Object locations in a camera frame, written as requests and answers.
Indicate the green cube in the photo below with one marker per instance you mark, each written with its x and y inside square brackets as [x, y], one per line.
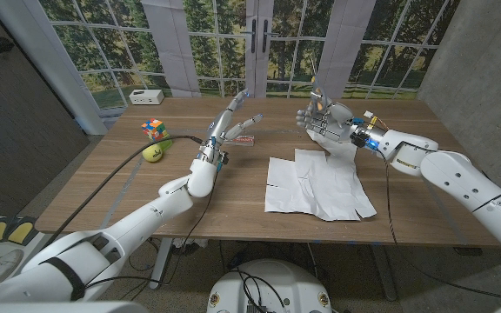
[166, 143]

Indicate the white paper sheet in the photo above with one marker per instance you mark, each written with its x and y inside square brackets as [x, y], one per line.
[320, 191]

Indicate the Colgate toothpaste box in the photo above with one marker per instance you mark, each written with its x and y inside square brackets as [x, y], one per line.
[244, 140]

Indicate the white table leg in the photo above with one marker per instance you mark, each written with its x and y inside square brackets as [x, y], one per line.
[161, 265]

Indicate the black wall hook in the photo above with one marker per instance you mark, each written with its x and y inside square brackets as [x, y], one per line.
[2, 44]

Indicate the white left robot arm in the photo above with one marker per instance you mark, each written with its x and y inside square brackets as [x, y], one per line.
[102, 248]

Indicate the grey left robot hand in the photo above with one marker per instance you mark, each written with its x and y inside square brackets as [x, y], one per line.
[222, 130]

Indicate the yellow and black foot pedal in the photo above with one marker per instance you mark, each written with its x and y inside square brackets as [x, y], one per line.
[7, 230]

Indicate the grey table leg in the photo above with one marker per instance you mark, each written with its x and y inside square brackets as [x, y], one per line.
[385, 274]

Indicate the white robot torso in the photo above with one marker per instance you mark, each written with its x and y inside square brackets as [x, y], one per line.
[285, 282]

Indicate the printed forest window backdrop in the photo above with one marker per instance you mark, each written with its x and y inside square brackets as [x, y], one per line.
[298, 56]

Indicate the crumpled white paper piece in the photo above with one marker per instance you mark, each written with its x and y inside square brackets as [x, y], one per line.
[339, 145]

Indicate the white power strip box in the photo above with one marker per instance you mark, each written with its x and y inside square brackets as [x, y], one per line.
[146, 96]

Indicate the multicoloured puzzle cube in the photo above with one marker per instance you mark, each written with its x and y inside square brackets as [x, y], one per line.
[153, 129]

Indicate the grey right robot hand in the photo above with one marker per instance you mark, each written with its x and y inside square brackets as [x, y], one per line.
[333, 124]

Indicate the crumpled paper scrap under table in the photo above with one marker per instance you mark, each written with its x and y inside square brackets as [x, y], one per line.
[185, 244]

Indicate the white pillar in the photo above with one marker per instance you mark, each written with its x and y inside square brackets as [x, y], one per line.
[50, 56]

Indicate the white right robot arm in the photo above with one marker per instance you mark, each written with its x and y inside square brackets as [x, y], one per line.
[463, 182]

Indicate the yellow tennis ball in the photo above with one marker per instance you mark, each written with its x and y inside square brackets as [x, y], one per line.
[151, 153]

